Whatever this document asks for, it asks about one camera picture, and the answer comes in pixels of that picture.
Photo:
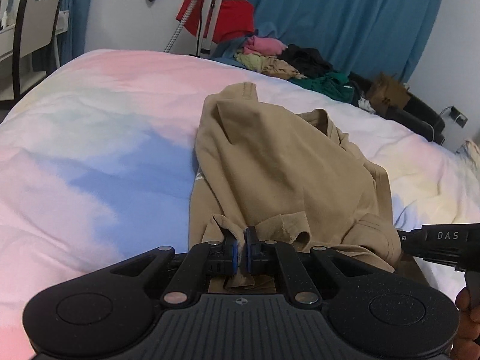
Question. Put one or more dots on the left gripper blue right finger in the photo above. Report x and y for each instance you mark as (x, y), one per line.
(280, 262)

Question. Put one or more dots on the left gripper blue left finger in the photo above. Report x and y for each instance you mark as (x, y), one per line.
(194, 270)

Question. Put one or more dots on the tan t-shirt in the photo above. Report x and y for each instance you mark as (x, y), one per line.
(294, 178)

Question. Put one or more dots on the person right hand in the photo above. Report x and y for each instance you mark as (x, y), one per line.
(464, 345)

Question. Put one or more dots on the pastel tie-dye bed sheet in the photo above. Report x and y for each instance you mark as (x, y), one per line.
(97, 165)

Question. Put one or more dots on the brown paper bag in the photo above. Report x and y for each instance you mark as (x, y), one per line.
(386, 92)

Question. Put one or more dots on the beige garment in pile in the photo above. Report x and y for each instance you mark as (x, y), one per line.
(275, 67)

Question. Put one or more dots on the yellow green garment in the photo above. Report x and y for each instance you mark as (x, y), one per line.
(252, 62)

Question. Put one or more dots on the black garment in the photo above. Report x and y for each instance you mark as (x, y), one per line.
(310, 63)

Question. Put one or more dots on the pink garment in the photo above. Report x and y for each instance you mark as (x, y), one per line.
(263, 46)

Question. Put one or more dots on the right blue curtain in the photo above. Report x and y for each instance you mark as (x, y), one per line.
(366, 37)

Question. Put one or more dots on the blue curtain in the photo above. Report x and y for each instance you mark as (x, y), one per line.
(72, 43)
(366, 37)

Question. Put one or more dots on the red garment on stand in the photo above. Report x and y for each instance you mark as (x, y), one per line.
(235, 20)

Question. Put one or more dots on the grey black chair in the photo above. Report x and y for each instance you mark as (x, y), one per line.
(34, 30)

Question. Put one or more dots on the left blue curtain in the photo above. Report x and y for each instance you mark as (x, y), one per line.
(72, 43)

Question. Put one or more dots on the white dresser desk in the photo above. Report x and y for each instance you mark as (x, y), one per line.
(7, 37)

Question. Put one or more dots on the wall socket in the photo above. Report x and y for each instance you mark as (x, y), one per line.
(458, 117)

